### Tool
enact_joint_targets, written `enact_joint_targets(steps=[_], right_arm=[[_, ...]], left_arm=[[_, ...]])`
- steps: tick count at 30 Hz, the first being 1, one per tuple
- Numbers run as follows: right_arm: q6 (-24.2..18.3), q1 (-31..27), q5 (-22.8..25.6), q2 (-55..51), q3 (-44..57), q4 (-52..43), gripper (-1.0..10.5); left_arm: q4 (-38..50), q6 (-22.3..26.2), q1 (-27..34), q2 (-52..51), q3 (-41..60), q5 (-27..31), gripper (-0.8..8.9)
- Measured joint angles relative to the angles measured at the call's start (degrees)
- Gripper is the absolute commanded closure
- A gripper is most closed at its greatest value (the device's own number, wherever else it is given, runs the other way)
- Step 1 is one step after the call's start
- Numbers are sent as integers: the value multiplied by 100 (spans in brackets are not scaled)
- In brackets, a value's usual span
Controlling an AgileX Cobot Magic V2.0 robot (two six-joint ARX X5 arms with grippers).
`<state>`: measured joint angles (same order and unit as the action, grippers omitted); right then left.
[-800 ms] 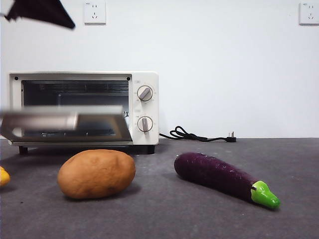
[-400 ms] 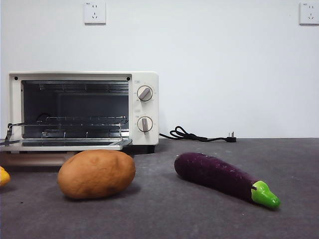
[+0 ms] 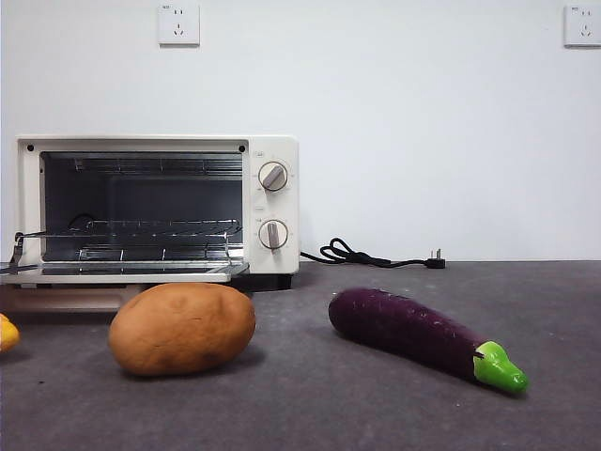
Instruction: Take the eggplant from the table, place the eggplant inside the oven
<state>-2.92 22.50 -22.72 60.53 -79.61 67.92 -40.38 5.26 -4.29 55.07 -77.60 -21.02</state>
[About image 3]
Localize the yellow fruit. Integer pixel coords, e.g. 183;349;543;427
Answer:
0;313;21;353

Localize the white toaster oven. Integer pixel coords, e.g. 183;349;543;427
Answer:
15;134;301;290

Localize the purple eggplant with green stem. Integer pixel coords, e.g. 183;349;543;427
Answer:
328;287;531;398

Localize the brown potato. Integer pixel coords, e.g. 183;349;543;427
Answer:
108;281;257;377

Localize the beige round oven knob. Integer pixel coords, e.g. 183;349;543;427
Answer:
258;162;289;193
258;219;289;255

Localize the black power cord with plug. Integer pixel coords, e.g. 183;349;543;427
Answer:
300;237;447;272

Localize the metal wire oven rack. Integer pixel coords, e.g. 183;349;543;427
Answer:
18;217;244;262

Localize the glass oven door with handle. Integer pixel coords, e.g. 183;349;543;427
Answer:
0;232;251;314

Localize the white wall socket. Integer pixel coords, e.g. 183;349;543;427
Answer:
563;5;601;48
158;3;201;47

